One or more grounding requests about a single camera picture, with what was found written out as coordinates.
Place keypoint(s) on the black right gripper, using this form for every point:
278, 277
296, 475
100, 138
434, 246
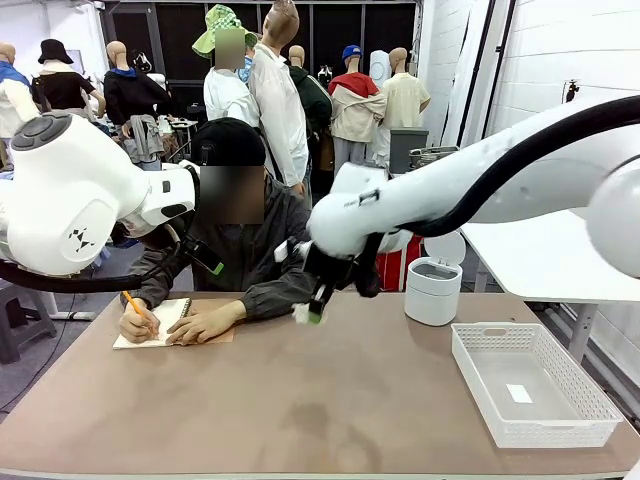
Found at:
327, 267

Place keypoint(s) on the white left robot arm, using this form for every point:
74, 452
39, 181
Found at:
65, 200

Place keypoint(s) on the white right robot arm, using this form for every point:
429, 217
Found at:
350, 220

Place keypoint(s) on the mannequin white blue jacket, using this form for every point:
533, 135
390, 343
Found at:
15, 100

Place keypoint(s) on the person's right hand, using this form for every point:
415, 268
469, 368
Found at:
137, 325

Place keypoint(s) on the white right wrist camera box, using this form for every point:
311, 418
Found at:
287, 251

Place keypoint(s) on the person's left hand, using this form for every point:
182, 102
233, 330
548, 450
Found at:
210, 322

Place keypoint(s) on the white oval appliance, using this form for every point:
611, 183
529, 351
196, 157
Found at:
379, 67

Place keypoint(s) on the mannequin black shirt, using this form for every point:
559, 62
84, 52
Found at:
62, 90

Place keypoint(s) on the mannequin dark green jacket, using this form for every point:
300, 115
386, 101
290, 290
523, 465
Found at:
317, 105

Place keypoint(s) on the white stand foot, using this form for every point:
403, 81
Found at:
75, 315

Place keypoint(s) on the green checked sun hat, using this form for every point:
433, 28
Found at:
215, 27

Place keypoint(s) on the mannequin black hoodie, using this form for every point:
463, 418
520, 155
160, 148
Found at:
130, 95

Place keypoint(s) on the person's left forearm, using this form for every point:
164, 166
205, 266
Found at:
275, 300

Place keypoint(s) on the white paper ball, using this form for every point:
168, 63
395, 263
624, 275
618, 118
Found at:
301, 314

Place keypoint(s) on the black bucket hat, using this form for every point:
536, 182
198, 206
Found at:
54, 52

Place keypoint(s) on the mannequin cream shirt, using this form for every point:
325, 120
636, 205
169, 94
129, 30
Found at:
405, 100

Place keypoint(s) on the white perforated plastic basket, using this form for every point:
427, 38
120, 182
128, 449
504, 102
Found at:
595, 395

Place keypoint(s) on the person's right forearm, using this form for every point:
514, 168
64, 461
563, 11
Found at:
156, 274

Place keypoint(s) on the tall mannequin white shirt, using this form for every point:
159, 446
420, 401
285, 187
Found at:
280, 110

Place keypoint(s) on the grey plastic stool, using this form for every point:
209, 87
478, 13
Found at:
15, 310

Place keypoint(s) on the red recycling bin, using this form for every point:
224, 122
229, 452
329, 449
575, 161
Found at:
395, 270

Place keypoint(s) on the person's blurred head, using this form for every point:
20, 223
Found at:
232, 195

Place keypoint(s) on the white table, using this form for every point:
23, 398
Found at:
525, 270

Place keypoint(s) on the black cap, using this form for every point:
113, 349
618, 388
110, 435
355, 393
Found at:
230, 142

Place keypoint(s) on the grey cabinet box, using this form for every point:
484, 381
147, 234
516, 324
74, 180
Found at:
407, 150

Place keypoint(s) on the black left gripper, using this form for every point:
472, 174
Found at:
192, 248

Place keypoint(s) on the mannequin red beige jacket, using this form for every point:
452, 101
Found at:
355, 115

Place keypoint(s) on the blue cap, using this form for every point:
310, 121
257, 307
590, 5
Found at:
352, 51

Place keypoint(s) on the person in grey jacket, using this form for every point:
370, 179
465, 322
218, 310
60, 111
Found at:
270, 250

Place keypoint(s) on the white-shirted figure blurred face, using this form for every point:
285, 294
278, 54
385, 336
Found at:
225, 95

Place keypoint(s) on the spiral notebook brown cover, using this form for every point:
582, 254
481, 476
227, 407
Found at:
175, 310

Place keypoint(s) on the grey hanging clothes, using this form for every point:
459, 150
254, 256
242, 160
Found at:
145, 135

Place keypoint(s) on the white paper label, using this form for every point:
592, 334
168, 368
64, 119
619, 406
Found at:
518, 393

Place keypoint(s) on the white lidded trash bin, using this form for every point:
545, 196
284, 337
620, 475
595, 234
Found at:
430, 300

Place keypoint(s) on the black tripod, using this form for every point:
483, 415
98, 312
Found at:
572, 90

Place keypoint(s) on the yellow pencil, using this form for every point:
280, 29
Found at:
132, 300

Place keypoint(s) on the grey metal trays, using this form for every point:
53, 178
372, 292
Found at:
425, 152

